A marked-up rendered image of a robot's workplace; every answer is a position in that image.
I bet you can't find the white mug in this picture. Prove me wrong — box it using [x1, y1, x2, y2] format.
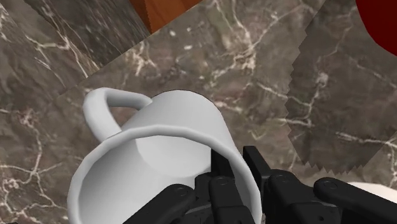
[66, 87, 263, 224]

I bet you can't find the dark red round object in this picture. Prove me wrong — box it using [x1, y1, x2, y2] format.
[354, 0, 397, 57]

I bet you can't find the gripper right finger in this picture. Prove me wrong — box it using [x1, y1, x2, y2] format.
[242, 145, 397, 224]

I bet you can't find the white round object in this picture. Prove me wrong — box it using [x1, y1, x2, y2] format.
[346, 181, 397, 203]

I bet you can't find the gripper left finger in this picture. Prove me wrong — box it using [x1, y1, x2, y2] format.
[123, 148, 256, 224]

